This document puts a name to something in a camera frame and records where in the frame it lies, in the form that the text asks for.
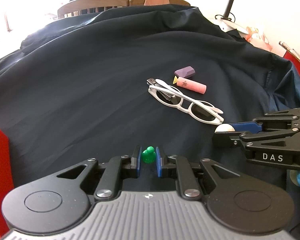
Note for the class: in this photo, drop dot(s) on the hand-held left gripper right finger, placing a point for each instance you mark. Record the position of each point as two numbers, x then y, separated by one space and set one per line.
158 162

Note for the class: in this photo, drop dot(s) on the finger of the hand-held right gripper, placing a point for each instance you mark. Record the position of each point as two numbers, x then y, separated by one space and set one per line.
247 127
225 140

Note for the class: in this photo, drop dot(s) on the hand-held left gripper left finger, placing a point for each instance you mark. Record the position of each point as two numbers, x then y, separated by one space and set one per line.
139 162

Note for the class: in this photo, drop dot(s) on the cream round ball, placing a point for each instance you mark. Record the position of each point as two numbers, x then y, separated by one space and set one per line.
223 129

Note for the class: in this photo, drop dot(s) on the green pawn piece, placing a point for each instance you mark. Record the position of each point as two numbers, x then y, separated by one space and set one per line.
148 155

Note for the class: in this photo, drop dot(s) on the red tin box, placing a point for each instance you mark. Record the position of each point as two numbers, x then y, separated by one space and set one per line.
0 167

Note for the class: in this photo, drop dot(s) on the white sunglasses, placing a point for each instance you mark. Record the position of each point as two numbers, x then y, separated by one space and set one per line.
203 112

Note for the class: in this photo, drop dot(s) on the pink tube eraser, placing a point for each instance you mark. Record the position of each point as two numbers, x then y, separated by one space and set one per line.
192 85

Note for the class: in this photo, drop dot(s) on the purple block eraser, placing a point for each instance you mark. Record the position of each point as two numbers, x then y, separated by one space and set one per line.
185 71

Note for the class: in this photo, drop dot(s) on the silver nail clipper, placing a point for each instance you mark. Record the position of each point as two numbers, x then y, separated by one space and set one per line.
151 81

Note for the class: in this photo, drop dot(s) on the dark blue cloth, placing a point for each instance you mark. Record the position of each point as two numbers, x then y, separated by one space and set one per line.
90 92

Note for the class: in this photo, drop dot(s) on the orange and white bag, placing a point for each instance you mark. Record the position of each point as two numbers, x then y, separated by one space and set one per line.
255 36

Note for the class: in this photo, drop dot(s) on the grey desk lamp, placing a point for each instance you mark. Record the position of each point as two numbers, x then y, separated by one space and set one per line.
230 25

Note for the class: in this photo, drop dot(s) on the wooden chair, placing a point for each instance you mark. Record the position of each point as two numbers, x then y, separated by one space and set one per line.
90 3
177 1

